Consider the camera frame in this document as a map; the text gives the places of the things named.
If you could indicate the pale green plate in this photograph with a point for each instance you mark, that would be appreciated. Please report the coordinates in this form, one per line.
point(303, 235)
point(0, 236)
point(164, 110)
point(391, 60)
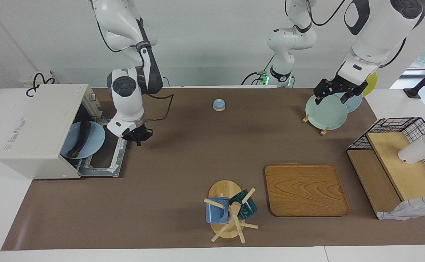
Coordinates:
point(325, 114)

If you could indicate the light blue rack plate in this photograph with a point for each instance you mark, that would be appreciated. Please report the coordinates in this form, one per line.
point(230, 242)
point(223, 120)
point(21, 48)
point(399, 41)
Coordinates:
point(356, 104)

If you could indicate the wooden step shelf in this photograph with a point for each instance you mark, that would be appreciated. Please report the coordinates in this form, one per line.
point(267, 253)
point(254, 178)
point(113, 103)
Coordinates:
point(409, 178)

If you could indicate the wooden tray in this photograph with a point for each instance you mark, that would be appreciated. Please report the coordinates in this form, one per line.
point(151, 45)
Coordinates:
point(307, 189)

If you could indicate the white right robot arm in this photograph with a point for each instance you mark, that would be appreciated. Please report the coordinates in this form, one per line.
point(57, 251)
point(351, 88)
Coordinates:
point(125, 105)

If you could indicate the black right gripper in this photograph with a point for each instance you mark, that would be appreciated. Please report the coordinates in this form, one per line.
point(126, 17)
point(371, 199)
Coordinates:
point(136, 134)

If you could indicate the white grid pattern cloth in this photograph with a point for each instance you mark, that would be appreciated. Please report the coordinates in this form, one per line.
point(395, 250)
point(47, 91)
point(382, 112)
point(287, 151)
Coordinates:
point(412, 209)

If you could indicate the brown table mat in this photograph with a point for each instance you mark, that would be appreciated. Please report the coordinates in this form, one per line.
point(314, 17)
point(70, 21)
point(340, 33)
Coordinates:
point(183, 156)

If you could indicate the wooden mug tree stand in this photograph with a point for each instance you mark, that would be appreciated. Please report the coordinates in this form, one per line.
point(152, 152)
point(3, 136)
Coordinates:
point(225, 189)

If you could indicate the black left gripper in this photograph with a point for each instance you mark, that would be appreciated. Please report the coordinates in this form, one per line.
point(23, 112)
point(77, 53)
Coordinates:
point(341, 87)

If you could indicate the light blue serving plate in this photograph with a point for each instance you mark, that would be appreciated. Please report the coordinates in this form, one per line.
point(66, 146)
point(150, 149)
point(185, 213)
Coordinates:
point(88, 142)

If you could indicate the wooden plate rack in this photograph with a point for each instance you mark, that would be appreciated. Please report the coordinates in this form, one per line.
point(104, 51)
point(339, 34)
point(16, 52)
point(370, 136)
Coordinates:
point(305, 118)

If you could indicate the cream toaster oven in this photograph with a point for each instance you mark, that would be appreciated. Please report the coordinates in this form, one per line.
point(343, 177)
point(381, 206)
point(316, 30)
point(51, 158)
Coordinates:
point(34, 127)

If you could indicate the small blue white bell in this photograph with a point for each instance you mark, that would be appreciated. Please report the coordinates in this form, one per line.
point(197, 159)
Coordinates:
point(219, 105)

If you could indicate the dark purple eggplant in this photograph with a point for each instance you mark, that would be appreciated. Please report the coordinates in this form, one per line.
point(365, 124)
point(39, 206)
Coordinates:
point(85, 129)

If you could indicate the white cup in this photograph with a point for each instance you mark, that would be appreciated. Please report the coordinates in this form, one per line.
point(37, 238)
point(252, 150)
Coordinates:
point(416, 153)

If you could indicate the dark green mug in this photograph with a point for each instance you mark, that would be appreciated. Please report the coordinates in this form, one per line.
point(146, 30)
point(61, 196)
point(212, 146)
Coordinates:
point(249, 209)

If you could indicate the silver oven knob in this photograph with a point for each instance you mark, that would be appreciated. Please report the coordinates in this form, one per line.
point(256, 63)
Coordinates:
point(92, 96)
point(98, 106)

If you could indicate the white power strip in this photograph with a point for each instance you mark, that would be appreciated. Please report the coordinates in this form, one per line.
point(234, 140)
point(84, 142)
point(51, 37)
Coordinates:
point(28, 83)

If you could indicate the oven glass door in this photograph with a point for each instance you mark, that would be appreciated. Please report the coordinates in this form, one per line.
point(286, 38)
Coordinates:
point(107, 160)

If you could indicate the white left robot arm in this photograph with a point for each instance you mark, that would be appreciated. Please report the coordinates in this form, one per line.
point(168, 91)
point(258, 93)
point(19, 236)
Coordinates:
point(376, 32)

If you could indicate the blue mug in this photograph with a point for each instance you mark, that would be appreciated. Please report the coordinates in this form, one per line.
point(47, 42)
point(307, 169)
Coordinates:
point(216, 213)

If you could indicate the yellow plate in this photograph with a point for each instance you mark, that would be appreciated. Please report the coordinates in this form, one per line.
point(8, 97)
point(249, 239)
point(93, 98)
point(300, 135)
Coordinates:
point(372, 82)

